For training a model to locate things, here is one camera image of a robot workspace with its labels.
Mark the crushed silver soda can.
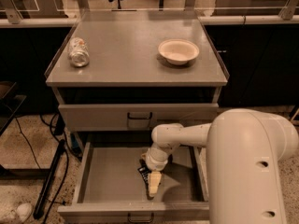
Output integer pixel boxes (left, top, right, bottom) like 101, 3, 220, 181
68, 37, 90, 67

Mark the black middle drawer handle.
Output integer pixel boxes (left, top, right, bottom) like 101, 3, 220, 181
127, 213, 155, 224

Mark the grey metal drawer cabinet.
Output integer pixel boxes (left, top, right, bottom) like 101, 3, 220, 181
44, 9, 231, 224

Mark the dark blue rxbar wrapper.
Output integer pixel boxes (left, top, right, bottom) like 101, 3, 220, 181
137, 165, 152, 200

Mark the white paper bowl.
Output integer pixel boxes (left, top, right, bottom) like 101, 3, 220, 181
158, 39, 200, 65

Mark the black floor cable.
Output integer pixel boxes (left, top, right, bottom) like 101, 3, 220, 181
12, 111, 82, 224

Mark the white sneaker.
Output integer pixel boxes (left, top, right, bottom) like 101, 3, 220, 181
2, 202, 34, 224

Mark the closed grey top drawer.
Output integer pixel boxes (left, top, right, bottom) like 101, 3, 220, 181
59, 104, 218, 132

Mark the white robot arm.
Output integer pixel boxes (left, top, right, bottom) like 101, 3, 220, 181
142, 109, 298, 224

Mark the white horizontal rail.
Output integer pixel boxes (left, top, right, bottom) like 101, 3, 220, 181
0, 15, 299, 28

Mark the open grey middle drawer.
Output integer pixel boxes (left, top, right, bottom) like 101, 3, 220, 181
58, 143, 209, 224

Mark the black desk frame leg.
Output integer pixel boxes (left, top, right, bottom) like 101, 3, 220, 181
0, 81, 67, 220

